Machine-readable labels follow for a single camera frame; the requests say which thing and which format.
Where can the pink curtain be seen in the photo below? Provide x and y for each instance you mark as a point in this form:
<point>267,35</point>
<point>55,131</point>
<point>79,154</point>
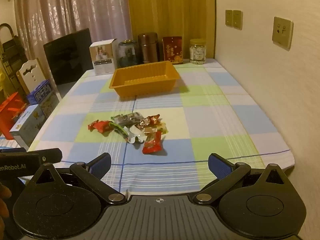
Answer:
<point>75,5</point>

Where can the black monitor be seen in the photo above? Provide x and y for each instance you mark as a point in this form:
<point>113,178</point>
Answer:
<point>67,55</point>

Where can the yellow curtain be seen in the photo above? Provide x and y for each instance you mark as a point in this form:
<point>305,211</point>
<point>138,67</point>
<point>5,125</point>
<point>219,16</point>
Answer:
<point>170,10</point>

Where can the person's left hand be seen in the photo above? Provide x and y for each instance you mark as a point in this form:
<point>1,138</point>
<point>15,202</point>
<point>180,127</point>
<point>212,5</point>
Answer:
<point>3,192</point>

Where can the brown metal canister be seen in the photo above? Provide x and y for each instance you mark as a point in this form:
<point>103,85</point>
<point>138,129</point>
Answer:
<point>148,47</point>

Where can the red gift box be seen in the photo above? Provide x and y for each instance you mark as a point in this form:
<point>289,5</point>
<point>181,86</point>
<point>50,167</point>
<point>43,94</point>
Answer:
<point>172,50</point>

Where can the long red snack packet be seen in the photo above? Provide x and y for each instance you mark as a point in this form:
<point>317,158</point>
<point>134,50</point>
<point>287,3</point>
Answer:
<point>151,143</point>

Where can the beige wall outlet with ports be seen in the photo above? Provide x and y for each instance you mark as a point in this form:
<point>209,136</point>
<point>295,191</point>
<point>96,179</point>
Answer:
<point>282,32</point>

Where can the red white candy wrapper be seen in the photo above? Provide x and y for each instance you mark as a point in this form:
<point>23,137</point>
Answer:
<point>136,133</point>

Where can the black metal rack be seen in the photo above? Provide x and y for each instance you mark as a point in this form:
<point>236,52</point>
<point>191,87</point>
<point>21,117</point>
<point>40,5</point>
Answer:
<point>10,45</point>

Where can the dark blue carton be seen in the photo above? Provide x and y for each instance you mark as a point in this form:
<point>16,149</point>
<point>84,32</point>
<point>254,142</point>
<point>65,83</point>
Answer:
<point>40,92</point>

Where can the checked tablecloth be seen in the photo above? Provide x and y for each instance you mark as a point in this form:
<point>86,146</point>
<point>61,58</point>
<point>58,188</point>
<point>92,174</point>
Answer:
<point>212,120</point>

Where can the red gift bag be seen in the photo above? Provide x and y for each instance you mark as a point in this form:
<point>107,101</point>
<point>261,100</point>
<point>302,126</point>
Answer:
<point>10,115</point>

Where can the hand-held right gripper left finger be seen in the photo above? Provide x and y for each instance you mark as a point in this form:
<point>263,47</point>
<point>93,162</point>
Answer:
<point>100,166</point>

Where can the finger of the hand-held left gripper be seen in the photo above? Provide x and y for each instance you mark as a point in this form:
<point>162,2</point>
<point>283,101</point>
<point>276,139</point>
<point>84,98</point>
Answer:
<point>51,155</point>

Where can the shiny dark red candy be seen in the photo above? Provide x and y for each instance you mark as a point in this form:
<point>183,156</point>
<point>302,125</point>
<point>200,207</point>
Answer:
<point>153,119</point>

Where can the clear yellow candy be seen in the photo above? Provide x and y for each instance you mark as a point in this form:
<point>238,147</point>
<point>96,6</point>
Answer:
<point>161,128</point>

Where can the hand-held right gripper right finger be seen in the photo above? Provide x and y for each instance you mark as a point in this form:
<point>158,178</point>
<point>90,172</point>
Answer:
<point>220,166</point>

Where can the white chair back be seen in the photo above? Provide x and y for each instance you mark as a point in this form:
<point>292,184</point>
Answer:
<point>30,72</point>

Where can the green glass jar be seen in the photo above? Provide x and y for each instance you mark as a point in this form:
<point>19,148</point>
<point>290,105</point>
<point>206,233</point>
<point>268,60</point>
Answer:
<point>127,55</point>

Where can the grey striped snack packet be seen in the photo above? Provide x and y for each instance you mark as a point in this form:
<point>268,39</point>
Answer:
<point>127,118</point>

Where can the orange plastic tray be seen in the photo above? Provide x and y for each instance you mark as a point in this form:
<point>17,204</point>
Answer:
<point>150,86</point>

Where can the brown candy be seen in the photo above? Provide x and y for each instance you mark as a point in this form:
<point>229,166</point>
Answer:
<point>143,124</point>

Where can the white product box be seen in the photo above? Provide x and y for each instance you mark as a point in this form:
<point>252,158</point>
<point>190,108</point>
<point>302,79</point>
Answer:
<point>102,55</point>

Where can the clear jar with yellow lid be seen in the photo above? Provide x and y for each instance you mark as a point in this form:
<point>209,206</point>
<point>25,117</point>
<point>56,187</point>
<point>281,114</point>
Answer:
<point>197,52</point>

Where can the red twist-end snack packet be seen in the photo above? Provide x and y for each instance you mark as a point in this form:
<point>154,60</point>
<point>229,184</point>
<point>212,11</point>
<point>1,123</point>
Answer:
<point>102,127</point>

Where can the beige wall socket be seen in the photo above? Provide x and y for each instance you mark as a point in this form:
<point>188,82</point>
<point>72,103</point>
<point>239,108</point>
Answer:
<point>229,18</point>
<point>237,19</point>

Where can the light blue carton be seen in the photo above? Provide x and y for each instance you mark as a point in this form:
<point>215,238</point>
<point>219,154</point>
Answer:
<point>25,127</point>

